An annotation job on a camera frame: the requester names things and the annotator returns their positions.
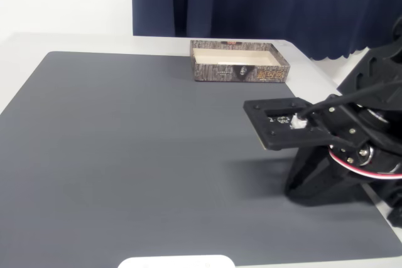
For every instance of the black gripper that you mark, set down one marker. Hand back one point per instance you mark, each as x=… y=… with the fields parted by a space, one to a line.
x=309 y=175

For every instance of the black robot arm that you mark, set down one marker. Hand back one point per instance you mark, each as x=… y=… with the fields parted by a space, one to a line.
x=373 y=70

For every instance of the brown patterned cardboard tray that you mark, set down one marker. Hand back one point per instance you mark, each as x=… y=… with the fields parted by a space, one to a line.
x=220 y=71

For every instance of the white device with knob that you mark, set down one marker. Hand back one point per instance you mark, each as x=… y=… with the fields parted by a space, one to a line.
x=176 y=262

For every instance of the navy blue curtain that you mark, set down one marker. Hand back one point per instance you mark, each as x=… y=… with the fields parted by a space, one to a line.
x=251 y=1

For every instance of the dark grey desk mat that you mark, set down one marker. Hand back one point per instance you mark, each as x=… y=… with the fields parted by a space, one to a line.
x=110 y=139

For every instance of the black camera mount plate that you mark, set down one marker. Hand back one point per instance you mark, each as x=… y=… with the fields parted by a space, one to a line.
x=257 y=117

